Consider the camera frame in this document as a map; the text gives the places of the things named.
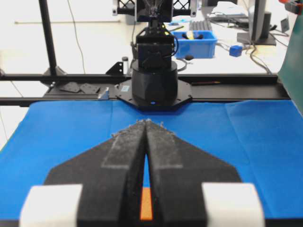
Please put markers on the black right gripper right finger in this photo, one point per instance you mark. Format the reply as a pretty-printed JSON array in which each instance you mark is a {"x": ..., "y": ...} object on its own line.
[{"x": 192, "y": 188}]

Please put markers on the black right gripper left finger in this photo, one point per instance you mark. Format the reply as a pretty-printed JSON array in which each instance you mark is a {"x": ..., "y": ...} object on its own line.
[{"x": 101, "y": 187}]

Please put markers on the orange towel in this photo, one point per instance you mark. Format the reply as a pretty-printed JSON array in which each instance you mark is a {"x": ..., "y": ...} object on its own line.
[{"x": 146, "y": 205}]

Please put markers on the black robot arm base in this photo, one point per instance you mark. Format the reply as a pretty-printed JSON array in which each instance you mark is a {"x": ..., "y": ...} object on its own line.
[{"x": 155, "y": 45}]

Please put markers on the blue table cloth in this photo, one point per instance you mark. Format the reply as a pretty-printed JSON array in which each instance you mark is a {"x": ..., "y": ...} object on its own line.
[{"x": 262, "y": 139}]

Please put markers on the black mounting plate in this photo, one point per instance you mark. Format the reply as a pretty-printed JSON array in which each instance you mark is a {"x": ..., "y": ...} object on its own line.
[{"x": 155, "y": 98}]

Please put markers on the small blue box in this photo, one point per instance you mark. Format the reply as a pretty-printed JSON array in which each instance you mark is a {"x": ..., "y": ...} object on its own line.
[{"x": 235, "y": 50}]

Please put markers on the blue plastic bin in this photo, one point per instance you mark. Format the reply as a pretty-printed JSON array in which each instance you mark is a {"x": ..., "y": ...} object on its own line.
[{"x": 198, "y": 43}]

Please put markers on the dark green board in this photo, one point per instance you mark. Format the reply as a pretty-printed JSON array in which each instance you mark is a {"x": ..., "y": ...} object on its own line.
[{"x": 291, "y": 72}]

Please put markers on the black monitor stand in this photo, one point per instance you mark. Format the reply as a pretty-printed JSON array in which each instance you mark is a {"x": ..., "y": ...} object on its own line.
[{"x": 259, "y": 25}]

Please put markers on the silver corner bracket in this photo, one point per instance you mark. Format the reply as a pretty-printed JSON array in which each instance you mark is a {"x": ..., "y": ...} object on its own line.
[{"x": 104, "y": 95}]

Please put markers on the black aluminium frame rail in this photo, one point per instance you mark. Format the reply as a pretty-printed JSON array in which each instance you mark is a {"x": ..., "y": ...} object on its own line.
[{"x": 214, "y": 88}]

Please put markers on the black vertical frame post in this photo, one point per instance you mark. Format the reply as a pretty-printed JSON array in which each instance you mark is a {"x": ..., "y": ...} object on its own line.
[{"x": 48, "y": 36}]

